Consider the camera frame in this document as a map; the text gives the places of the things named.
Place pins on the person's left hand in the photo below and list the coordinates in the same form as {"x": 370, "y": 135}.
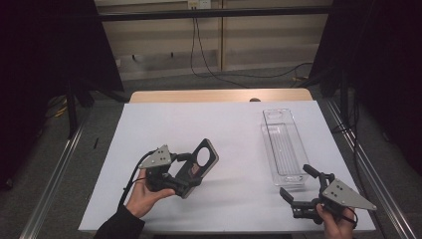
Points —
{"x": 142, "y": 197}

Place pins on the metal floor rail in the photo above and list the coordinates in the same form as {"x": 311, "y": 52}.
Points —
{"x": 53, "y": 186}
{"x": 375, "y": 179}

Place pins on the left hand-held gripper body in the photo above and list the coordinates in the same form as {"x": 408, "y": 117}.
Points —
{"x": 159, "y": 159}

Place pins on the patterned phone case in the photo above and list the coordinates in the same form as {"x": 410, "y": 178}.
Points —
{"x": 212, "y": 164}

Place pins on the small black floor piece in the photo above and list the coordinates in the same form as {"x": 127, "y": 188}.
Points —
{"x": 96, "y": 143}

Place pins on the person's right hand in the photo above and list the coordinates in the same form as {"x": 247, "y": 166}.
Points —
{"x": 338, "y": 227}

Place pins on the black stand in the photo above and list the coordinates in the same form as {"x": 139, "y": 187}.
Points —
{"x": 71, "y": 113}

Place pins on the white board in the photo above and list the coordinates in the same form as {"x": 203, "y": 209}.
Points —
{"x": 239, "y": 205}

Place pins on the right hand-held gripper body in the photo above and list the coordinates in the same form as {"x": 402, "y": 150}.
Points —
{"x": 341, "y": 195}

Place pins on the white wall socket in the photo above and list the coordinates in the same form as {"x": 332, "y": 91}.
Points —
{"x": 199, "y": 4}

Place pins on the wooden table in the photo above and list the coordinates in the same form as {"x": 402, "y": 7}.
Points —
{"x": 199, "y": 95}

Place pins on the clear plastic tray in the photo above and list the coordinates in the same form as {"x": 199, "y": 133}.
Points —
{"x": 282, "y": 146}

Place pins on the black horizontal bar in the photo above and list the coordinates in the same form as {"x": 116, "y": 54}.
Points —
{"x": 215, "y": 13}

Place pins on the black curtain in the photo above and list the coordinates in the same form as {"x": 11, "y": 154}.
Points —
{"x": 381, "y": 66}
{"x": 49, "y": 66}

